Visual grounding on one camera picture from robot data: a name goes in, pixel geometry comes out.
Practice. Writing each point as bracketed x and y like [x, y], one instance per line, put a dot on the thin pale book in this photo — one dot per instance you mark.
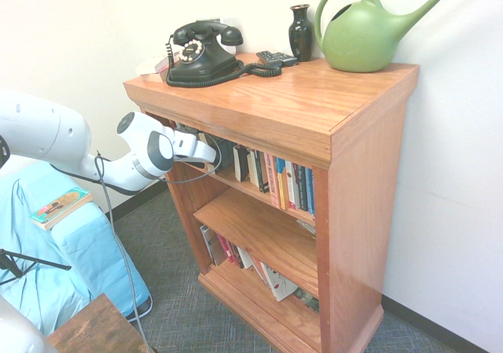
[258, 270]

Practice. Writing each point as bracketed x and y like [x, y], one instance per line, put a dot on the pink tall book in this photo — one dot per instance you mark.
[274, 180]

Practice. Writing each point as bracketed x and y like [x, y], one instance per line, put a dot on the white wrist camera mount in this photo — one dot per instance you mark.
[184, 142]

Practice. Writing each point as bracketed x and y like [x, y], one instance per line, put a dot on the wooden bookshelf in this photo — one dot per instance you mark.
[298, 93]

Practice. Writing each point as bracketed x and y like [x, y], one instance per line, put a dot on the blue hardcover book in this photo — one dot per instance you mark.
[310, 192]

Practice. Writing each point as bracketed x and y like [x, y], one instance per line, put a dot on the black telephone handset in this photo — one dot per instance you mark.
[208, 28]

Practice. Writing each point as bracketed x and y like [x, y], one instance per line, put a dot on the beige leaning book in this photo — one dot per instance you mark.
[205, 137]

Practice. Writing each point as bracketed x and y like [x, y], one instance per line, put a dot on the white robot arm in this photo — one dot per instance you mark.
[39, 129]

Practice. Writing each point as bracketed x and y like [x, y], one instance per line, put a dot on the black remote control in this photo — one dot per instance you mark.
[269, 56]
[288, 59]

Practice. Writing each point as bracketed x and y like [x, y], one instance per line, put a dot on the blue covered sofa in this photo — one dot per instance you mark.
[86, 258]

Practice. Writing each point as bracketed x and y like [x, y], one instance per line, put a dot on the dark brown book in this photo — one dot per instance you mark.
[237, 258]

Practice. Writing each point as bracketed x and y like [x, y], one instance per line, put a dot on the white book red lettering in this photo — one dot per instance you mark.
[291, 186]

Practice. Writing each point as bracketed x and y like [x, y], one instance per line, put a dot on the black book white pages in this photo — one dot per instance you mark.
[240, 162]

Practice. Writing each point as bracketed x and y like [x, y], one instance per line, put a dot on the black book white lettering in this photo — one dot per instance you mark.
[302, 188]

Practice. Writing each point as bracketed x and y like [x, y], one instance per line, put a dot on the grey paper booklet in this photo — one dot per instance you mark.
[306, 227]

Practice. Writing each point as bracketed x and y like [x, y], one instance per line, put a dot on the plain white book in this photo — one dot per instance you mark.
[245, 258]

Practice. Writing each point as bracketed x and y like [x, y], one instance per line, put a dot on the brown hardcover book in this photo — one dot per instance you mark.
[214, 247]

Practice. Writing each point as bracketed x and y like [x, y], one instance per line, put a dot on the black rotary telephone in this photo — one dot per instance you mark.
[259, 69]
[208, 64]

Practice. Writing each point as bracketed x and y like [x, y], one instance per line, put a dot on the rustic wooden side table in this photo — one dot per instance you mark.
[98, 325]

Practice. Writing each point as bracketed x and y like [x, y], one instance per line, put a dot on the black slim book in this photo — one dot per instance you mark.
[262, 172]

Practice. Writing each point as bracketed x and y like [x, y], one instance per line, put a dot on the black tripod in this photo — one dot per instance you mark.
[43, 261]

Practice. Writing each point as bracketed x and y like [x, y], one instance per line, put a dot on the white book red lips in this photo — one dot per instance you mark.
[279, 284]

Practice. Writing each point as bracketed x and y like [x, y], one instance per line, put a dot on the blue and yellow book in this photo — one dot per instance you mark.
[281, 182]

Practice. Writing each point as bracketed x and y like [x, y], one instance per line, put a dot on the white paperback book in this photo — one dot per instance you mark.
[147, 67]

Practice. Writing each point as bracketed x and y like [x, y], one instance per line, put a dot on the red orange book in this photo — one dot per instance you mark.
[232, 254]

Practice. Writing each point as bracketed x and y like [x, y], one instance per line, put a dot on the green orange cover book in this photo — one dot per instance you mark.
[61, 207]

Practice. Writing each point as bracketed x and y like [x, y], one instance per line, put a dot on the dark book red spine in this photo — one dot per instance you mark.
[306, 300]

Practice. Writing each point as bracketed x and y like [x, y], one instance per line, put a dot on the green plastic watering can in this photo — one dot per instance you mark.
[357, 38]

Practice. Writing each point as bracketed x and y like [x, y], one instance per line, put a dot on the white slim book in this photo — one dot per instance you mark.
[253, 170]

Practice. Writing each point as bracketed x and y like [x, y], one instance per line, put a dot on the pink edged paperback book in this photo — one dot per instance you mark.
[163, 68]

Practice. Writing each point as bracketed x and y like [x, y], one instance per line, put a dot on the green striped book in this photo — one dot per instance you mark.
[188, 128]

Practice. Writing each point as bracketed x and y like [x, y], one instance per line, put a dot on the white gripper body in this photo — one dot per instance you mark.
[206, 152]

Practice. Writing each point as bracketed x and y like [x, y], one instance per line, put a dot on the black glossy vase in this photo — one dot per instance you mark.
[300, 34]

